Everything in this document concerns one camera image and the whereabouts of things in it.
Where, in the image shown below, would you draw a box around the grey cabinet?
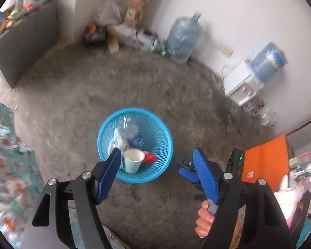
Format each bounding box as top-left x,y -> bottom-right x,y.
0,1 -> 58,89

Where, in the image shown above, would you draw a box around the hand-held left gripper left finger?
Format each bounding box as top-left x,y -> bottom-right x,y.
21,147 -> 122,249

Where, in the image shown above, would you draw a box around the white plastic bag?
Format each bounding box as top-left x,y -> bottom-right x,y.
96,1 -> 121,26
107,128 -> 131,159

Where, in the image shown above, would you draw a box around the large clear water jug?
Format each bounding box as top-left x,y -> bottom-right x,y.
166,12 -> 203,64

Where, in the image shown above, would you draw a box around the blue water dispenser jug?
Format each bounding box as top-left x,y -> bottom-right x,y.
250,41 -> 288,82

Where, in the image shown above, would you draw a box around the tall patterned cardboard box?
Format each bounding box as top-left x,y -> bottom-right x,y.
124,0 -> 152,28

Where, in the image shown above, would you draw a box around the pink cloth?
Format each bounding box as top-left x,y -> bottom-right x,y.
273,182 -> 311,229

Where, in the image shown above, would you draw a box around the blue label plastic bottle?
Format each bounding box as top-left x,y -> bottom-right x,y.
119,117 -> 146,148

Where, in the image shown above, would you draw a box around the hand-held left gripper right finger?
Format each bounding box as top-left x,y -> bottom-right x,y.
192,148 -> 297,249

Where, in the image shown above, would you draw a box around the pile of small household items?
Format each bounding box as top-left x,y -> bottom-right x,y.
0,0 -> 47,42

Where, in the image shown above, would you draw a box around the floral turquoise blanket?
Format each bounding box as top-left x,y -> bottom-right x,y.
0,96 -> 46,249

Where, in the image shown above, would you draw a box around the red snack wrapper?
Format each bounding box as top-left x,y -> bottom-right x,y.
142,151 -> 157,164

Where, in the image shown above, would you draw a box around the white paper cup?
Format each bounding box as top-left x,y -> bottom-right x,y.
123,149 -> 146,174

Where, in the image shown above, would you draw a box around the blue plastic basket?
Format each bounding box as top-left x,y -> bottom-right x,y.
97,107 -> 174,183

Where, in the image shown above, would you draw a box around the tan cardboard piece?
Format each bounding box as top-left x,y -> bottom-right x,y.
108,36 -> 119,54

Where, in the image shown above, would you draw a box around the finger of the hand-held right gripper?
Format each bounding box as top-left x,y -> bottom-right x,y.
179,167 -> 200,185
175,156 -> 195,168

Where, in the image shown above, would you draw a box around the orange board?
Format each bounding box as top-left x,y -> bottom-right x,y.
242,135 -> 288,192

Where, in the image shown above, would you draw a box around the long patterned package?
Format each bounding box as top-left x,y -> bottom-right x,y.
111,23 -> 158,52

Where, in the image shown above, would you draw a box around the person's right hand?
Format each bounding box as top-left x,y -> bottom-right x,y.
195,201 -> 216,238

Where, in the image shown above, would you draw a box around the black orange box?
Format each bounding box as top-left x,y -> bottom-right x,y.
83,24 -> 107,44

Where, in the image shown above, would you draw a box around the white water dispenser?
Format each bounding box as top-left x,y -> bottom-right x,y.
223,60 -> 265,107

